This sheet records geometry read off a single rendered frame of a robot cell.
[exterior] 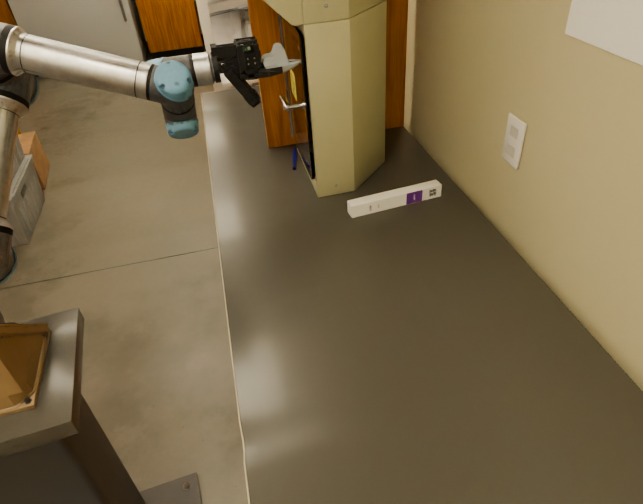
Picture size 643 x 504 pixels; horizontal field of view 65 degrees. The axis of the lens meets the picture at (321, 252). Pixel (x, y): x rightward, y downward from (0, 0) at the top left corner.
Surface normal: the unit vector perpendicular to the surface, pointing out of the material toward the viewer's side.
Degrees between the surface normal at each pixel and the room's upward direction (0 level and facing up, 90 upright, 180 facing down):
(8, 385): 90
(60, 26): 90
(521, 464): 0
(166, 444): 0
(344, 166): 90
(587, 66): 90
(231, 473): 0
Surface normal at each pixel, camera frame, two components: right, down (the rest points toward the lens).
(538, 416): -0.07, -0.79
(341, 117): 0.22, 0.58
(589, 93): -0.97, 0.19
